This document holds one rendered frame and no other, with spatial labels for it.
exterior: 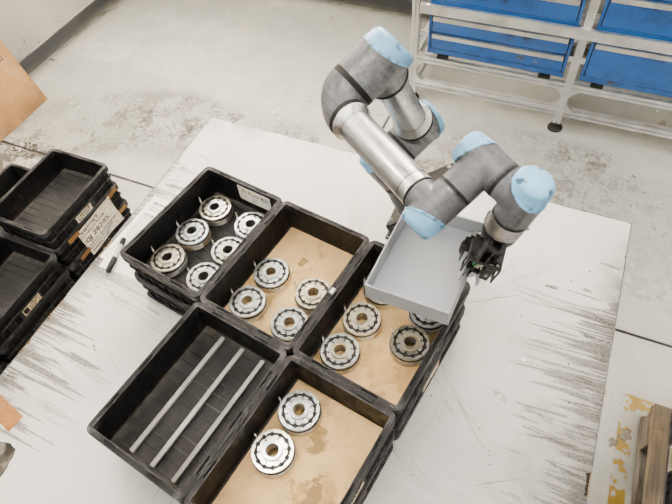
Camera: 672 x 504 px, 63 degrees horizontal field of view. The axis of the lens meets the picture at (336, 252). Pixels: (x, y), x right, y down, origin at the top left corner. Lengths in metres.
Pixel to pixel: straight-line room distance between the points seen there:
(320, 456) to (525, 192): 0.76
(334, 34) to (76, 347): 2.84
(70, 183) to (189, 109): 1.19
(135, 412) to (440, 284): 0.82
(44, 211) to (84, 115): 1.37
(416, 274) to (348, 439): 0.42
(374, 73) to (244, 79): 2.51
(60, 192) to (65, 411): 1.14
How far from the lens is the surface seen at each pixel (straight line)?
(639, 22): 3.00
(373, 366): 1.44
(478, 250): 1.16
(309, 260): 1.62
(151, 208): 2.07
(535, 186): 1.01
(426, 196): 1.04
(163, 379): 1.53
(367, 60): 1.27
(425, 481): 1.49
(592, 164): 3.21
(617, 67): 3.12
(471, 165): 1.04
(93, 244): 2.53
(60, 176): 2.70
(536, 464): 1.54
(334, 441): 1.38
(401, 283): 1.30
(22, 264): 2.60
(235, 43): 4.07
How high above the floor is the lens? 2.14
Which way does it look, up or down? 54 degrees down
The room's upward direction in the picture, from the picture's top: 7 degrees counter-clockwise
